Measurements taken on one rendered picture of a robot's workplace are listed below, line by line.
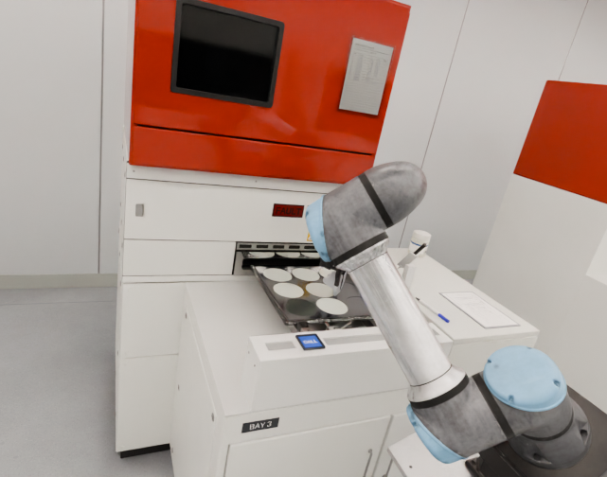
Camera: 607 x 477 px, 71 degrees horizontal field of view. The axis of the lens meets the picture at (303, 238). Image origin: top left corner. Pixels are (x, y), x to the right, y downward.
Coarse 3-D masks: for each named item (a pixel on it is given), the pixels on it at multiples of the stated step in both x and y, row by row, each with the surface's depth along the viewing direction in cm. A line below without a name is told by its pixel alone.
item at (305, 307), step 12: (264, 276) 143; (348, 276) 156; (348, 288) 147; (276, 300) 130; (288, 300) 131; (300, 300) 132; (312, 300) 134; (348, 300) 138; (360, 300) 140; (288, 312) 124; (300, 312) 125; (312, 312) 127; (324, 312) 128; (348, 312) 130; (360, 312) 132
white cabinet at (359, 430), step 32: (192, 320) 132; (192, 352) 130; (192, 384) 128; (192, 416) 127; (256, 416) 97; (288, 416) 101; (320, 416) 106; (352, 416) 110; (384, 416) 116; (192, 448) 126; (224, 448) 97; (256, 448) 101; (288, 448) 105; (320, 448) 110; (352, 448) 115; (384, 448) 121
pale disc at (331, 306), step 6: (318, 300) 134; (324, 300) 135; (330, 300) 136; (336, 300) 137; (318, 306) 131; (324, 306) 132; (330, 306) 132; (336, 306) 133; (342, 306) 134; (330, 312) 128; (336, 312) 129; (342, 312) 130
